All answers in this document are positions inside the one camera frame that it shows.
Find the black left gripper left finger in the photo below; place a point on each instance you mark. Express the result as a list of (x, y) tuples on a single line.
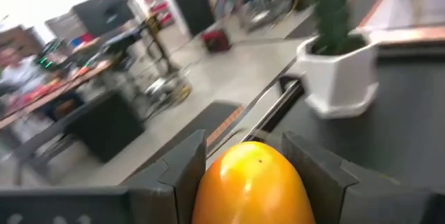
[(174, 189)]

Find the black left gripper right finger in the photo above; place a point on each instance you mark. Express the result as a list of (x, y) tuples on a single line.
[(330, 189)]

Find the orange oval fruit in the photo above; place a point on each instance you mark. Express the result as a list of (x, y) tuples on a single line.
[(252, 189)]

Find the black hazard-striped floor mat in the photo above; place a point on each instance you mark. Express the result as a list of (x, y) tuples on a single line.
[(212, 119)]

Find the black table mat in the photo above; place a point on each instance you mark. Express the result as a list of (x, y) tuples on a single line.
[(400, 140)]

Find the black box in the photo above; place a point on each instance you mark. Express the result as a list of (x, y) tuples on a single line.
[(104, 126)]

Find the metal stool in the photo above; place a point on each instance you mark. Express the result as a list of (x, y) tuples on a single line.
[(167, 88)]

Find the white hexagonal plant pot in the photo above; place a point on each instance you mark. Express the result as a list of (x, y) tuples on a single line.
[(340, 78)]

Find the red box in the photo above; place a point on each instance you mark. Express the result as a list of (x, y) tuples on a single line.
[(217, 40)]

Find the long wooden workbench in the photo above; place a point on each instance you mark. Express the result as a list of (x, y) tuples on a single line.
[(52, 92)]

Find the green cactus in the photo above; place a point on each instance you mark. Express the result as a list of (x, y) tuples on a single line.
[(330, 12)]

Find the tall black cabinet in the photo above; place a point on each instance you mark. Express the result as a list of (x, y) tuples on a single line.
[(189, 1)]

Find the black monitor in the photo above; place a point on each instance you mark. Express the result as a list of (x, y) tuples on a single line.
[(104, 12)]

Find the person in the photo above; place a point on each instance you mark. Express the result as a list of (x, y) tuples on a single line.
[(17, 72)]

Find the black metal table frame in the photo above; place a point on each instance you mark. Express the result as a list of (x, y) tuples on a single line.
[(281, 105)]

